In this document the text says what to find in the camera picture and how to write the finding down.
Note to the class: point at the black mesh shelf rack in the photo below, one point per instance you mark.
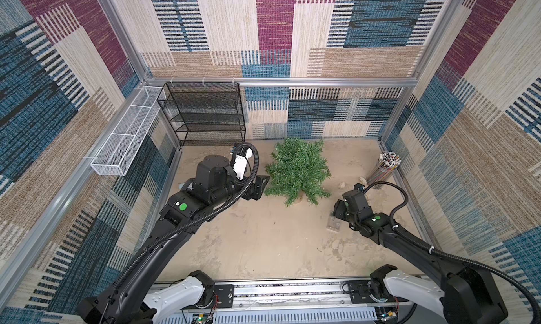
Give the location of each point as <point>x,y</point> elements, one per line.
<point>204,114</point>

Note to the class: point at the clear battery box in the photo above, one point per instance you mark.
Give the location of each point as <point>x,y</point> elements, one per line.
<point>333,223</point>

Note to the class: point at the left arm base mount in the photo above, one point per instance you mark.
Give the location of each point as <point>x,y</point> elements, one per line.
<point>218,296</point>

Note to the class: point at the small green christmas tree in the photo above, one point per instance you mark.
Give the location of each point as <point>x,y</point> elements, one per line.
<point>298,167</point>

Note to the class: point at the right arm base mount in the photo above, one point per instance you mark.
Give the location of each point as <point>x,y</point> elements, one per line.
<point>359,292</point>

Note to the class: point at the clear cup of pens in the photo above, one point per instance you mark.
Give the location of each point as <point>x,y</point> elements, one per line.
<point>386,164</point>

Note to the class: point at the clear wire string lights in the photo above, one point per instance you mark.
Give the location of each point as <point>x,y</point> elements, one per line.
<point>349,185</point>

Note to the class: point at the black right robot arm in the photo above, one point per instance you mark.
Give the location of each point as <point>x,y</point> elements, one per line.
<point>457,291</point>

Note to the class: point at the white wire wall basket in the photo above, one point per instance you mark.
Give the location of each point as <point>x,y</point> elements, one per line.
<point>122,145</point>

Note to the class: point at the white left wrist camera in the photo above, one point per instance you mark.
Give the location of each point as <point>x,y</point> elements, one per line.
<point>241,156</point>

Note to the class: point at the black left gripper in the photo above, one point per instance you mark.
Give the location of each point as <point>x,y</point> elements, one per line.
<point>258,188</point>

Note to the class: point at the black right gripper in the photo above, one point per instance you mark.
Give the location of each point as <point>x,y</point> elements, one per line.
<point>340,210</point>

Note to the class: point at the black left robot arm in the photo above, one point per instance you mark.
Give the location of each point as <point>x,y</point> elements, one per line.
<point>218,184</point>

